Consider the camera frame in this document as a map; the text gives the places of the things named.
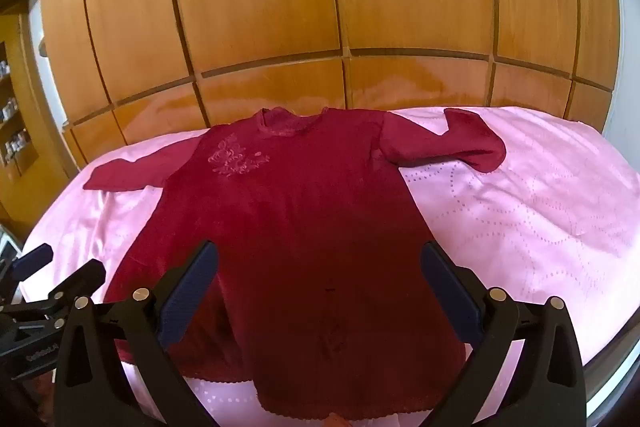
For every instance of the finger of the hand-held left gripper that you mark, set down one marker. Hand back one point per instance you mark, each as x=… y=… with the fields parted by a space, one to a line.
x=80 y=279
x=31 y=260

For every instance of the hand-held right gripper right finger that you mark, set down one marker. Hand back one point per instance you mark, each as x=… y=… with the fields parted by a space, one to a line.
x=452 y=292

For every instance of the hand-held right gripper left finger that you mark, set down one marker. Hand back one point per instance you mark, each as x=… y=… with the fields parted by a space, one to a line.
x=187 y=292

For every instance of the dark red long-sleeved dress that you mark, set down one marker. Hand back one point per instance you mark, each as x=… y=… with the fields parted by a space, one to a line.
x=300 y=232

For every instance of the wooden shelf unit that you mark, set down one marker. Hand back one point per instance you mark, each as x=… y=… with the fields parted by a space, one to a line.
x=20 y=177

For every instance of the pink quilted bedspread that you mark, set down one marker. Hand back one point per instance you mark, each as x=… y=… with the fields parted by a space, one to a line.
x=525 y=217

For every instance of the row of small bottles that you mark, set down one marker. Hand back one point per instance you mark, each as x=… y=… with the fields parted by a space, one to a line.
x=11 y=107

